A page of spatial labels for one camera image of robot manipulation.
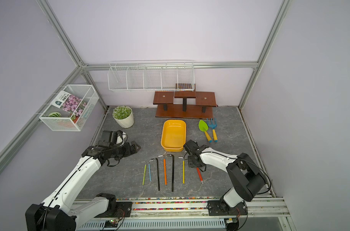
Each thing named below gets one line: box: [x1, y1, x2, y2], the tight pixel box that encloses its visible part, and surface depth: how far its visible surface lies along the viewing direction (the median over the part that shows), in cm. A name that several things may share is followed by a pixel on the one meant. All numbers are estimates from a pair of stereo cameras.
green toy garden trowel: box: [198, 119, 213, 143], surface depth 110 cm
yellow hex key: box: [182, 160, 186, 185], surface depth 88 cm
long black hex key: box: [166, 154, 175, 193], surface depth 87 cm
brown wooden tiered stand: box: [152, 84, 217, 120], surface depth 114 cm
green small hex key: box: [141, 161, 147, 189], surface depth 87 cm
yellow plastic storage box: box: [160, 119, 187, 153], surface depth 102 cm
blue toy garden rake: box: [206, 117, 218, 143], surface depth 110 cm
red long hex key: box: [196, 167, 204, 185], surface depth 86 cm
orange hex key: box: [158, 154, 168, 189], surface depth 88 cm
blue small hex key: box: [148, 159, 154, 182], surface depth 88 cm
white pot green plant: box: [112, 105, 135, 129], surface depth 101 cm
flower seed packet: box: [50, 90, 88, 117], surface depth 76 cm
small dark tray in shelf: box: [175, 82, 193, 90], surface depth 101 cm
